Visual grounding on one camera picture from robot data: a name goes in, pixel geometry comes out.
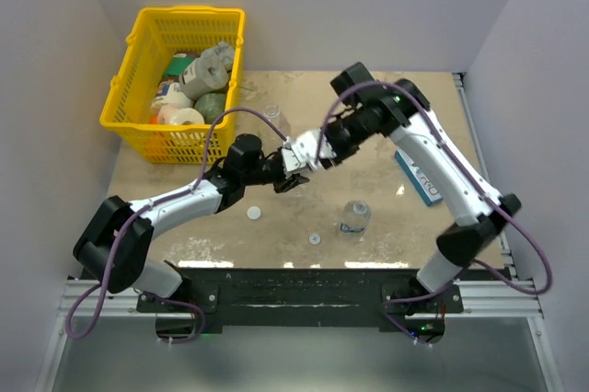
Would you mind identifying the clear white bottle cap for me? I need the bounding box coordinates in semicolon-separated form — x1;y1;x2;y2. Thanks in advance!
308;233;321;245

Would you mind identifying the clear labelled bottle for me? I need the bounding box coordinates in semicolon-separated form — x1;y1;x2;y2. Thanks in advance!
339;201;371;240

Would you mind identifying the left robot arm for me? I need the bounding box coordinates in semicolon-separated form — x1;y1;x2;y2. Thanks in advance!
73;134;311;311

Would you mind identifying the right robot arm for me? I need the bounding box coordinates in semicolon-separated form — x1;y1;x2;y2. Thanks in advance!
319;63;521;312

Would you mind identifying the clear bottle lying near basket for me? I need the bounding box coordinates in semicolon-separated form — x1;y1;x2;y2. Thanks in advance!
263;104;291;137

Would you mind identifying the blue white toothpaste box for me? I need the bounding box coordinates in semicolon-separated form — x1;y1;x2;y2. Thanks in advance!
394;149;443;207

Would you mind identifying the green round fruit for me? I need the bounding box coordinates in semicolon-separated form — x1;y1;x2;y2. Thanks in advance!
193;92;226;124

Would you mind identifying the white tape roll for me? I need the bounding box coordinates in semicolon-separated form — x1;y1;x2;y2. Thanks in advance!
156;105;205;126

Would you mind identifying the grey paper roll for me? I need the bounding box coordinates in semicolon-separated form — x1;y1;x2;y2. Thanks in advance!
179;41;236;101

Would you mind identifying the cream labelled container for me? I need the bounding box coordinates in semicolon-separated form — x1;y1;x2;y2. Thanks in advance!
151;80;193;112

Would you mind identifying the green box in basket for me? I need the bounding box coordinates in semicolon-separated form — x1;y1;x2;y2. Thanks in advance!
163;53;195;76

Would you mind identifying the yellow plastic basket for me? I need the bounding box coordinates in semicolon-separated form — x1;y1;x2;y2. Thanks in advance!
99;6;247;165

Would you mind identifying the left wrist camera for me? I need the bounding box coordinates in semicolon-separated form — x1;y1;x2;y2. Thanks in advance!
281;143;314;176

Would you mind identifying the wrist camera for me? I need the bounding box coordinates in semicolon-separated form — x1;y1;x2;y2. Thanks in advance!
281;143;314;176
292;128;336;171

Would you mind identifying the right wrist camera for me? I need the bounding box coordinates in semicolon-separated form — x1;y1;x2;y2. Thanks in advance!
292;128;336;171

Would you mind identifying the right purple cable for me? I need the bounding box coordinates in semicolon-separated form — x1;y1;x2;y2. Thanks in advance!
315;81;553;295

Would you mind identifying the purple cable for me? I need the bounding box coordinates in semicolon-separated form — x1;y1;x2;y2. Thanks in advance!
66;107;294;340
315;81;553;295

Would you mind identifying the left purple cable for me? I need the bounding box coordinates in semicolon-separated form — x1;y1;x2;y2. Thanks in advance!
66;107;294;340

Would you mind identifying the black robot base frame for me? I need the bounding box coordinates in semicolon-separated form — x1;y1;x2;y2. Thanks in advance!
137;268;464;342

